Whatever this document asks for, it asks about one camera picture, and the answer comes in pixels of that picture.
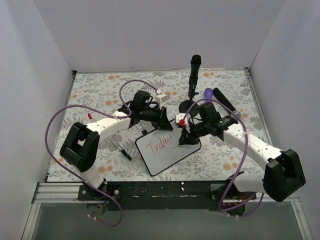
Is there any black handheld microphone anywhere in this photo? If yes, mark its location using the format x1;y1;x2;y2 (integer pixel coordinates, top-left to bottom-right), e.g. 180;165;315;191
212;87;241;119

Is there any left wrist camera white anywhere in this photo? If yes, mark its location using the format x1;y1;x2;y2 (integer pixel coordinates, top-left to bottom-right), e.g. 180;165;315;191
154;89;170;107

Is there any small black-framed whiteboard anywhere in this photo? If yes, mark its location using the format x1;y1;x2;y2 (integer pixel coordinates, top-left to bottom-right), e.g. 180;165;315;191
135;119;202;176

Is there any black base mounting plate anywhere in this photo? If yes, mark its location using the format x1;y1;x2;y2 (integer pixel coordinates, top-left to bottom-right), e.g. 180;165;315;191
77;181;257;212

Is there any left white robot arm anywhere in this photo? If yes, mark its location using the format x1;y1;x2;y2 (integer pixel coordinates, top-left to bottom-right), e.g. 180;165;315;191
59;90;173;200

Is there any black round microphone stand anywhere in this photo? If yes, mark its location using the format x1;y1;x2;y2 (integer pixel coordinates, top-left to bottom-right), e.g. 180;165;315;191
178;86;198;117

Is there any purple microphone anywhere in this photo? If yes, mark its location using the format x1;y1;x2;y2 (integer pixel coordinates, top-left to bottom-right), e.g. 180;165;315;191
203;88;213;100

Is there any black microphone on stand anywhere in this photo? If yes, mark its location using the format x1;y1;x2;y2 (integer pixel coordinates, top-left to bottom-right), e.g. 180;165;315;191
188;54;202;98

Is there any wire whiteboard easel stand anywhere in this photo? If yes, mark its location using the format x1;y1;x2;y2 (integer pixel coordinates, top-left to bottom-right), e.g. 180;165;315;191
109;124;147;161

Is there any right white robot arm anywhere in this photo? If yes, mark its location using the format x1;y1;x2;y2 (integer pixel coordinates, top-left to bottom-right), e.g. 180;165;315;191
175;102;306;202

